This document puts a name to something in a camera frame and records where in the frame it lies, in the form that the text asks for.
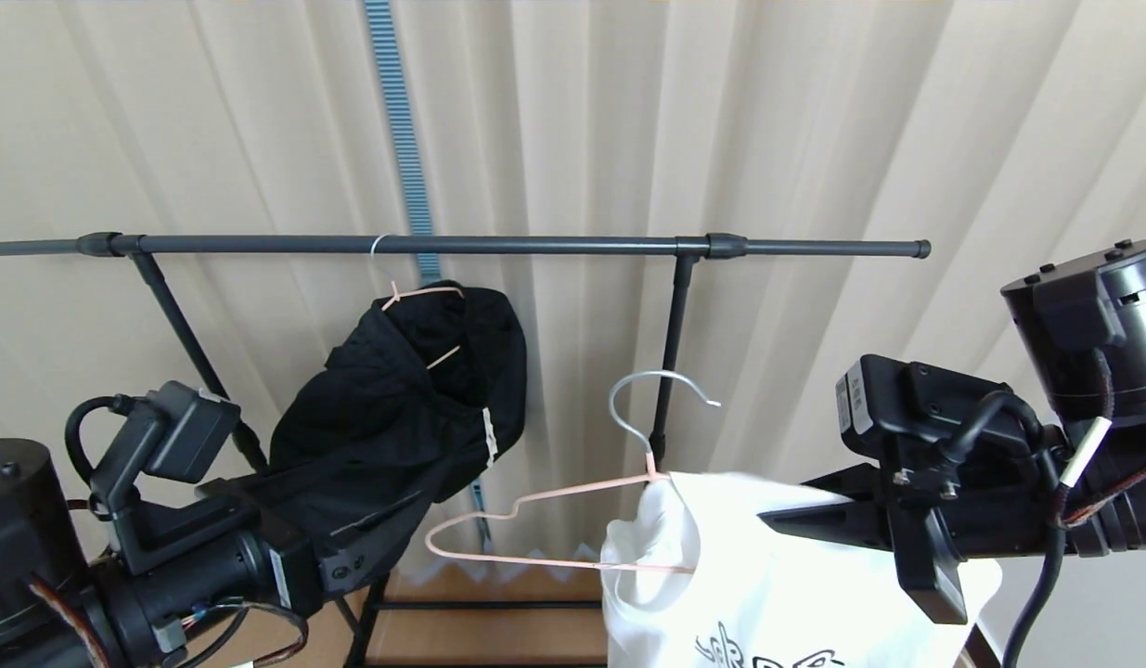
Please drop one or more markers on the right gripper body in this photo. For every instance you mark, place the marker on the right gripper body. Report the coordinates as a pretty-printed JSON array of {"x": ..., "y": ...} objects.
[{"x": 930, "y": 557}]

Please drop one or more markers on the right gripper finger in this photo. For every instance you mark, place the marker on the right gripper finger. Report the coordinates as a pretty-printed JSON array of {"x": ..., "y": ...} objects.
[
  {"x": 856, "y": 482},
  {"x": 842, "y": 524}
]

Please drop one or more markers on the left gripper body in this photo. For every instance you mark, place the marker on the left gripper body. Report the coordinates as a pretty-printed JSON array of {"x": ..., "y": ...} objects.
[{"x": 211, "y": 580}]

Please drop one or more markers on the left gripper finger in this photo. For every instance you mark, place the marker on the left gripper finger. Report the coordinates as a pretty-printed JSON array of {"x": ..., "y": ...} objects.
[{"x": 359, "y": 552}]

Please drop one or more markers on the white garment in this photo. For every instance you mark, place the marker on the white garment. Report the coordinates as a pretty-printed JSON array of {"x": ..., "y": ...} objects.
[{"x": 795, "y": 594}]

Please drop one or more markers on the black shorts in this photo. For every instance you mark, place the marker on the black shorts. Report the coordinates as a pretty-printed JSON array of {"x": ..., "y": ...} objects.
[{"x": 396, "y": 417}]

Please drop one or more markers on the pink clothes hanger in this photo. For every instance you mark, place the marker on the pink clothes hanger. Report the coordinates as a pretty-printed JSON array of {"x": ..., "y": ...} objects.
[
  {"x": 424, "y": 292},
  {"x": 647, "y": 455}
]

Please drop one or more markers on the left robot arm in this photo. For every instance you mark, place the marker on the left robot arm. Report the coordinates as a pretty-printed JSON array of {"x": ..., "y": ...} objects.
[{"x": 25, "y": 538}]

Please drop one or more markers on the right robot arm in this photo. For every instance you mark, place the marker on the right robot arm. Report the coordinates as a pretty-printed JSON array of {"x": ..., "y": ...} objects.
[{"x": 1101, "y": 334}]

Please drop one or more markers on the black clothes rack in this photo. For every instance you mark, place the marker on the black clothes rack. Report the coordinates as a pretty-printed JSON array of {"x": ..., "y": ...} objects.
[{"x": 443, "y": 245}]

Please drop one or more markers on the beige curtain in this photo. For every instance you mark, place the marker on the beige curtain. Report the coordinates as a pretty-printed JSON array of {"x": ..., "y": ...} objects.
[
  {"x": 721, "y": 111},
  {"x": 164, "y": 111}
]

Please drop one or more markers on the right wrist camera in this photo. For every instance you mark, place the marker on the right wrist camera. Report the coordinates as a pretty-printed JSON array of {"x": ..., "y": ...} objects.
[{"x": 907, "y": 399}]

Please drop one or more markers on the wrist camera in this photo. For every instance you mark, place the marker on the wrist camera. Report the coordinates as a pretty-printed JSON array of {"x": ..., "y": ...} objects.
[
  {"x": 907, "y": 399},
  {"x": 187, "y": 431}
]

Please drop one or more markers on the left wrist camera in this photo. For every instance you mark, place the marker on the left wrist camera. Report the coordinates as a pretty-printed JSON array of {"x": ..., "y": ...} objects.
[{"x": 187, "y": 431}]

